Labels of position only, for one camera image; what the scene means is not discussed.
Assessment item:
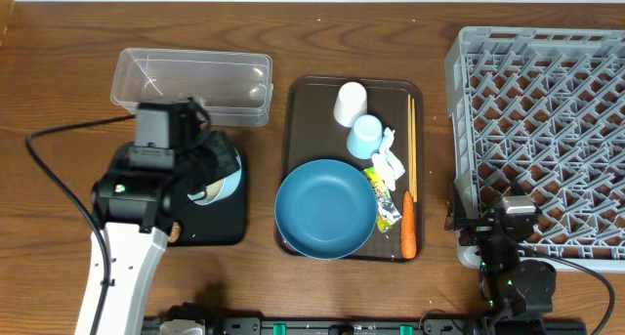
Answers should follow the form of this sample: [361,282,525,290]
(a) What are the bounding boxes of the left wooden chopstick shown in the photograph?
[407,94,413,200]

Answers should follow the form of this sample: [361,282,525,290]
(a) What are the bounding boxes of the brown food scrap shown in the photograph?
[168,222,182,243]

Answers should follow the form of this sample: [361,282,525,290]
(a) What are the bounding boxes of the grey dishwasher rack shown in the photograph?
[444,26,624,272]

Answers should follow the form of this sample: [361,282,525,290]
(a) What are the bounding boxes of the pink plastic cup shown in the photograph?
[333,81,367,128]

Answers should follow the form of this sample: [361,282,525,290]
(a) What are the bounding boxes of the green foil snack wrapper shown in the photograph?
[362,167,401,233]

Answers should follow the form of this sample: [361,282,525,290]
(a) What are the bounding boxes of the dark blue large bowl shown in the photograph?
[274,159,377,260]

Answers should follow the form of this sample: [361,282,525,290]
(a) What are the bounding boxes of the brown serving tray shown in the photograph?
[281,76,425,264]

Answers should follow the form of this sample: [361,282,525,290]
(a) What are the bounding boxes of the crumpled white tissue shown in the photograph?
[371,127,405,191]

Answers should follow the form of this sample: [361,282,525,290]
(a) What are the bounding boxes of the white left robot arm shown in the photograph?
[75,98,242,334]

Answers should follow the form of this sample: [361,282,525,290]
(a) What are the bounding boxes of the light blue small bowl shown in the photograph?
[187,150,243,206]

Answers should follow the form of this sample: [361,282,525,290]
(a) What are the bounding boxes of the clear plastic container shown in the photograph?
[110,48,273,127]

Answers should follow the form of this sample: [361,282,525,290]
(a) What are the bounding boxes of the orange carrot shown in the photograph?
[400,190,417,260]

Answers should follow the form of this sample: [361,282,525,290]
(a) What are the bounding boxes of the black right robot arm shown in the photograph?
[444,183,557,334]

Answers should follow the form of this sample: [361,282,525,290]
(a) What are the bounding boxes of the light blue plastic cup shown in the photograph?
[347,114,383,159]

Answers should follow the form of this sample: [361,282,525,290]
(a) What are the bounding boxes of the pile of white rice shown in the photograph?
[205,179,225,203]

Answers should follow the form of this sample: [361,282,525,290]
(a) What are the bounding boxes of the wooden chopstick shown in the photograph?
[410,98,418,203]
[407,94,413,200]

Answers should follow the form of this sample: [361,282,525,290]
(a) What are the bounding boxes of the right wooden chopstick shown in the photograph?
[410,98,418,203]

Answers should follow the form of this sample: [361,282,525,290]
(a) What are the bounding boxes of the black plastic tray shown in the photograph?
[168,154,247,247]

